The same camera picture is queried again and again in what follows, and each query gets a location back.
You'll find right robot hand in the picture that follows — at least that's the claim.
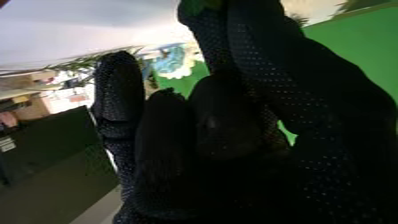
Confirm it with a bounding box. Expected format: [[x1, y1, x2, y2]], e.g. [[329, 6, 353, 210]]
[[89, 0, 398, 224]]

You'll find bunch of flowers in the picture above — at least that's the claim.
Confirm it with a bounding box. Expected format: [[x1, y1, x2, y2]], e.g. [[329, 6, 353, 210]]
[[151, 43, 206, 80]]

